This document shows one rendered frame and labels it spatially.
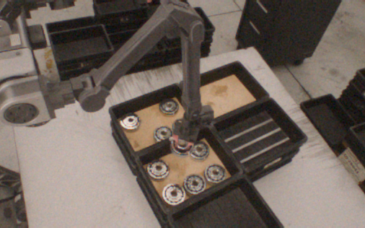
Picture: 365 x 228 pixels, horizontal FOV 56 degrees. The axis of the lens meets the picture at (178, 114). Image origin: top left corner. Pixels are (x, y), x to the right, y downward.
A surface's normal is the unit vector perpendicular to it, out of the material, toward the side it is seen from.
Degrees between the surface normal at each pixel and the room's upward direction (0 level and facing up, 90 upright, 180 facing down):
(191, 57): 83
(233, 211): 0
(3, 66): 0
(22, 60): 0
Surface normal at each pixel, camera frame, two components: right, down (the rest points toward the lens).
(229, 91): 0.09, -0.60
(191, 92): 0.33, 0.64
